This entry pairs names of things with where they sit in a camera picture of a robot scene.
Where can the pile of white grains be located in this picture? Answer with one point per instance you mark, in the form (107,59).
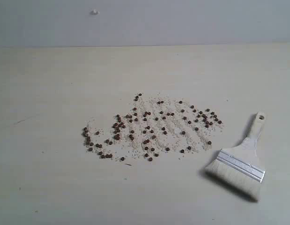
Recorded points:
(152,127)

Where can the white wall knob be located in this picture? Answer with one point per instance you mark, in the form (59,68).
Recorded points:
(94,12)

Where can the white wide paint brush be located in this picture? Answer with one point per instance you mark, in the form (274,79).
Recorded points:
(239,166)

